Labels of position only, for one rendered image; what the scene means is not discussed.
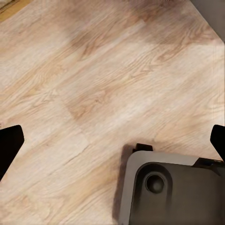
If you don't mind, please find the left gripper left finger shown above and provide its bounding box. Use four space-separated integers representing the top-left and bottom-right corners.
0 125 24 181

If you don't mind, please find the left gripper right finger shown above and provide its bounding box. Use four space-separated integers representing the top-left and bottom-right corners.
210 124 225 162

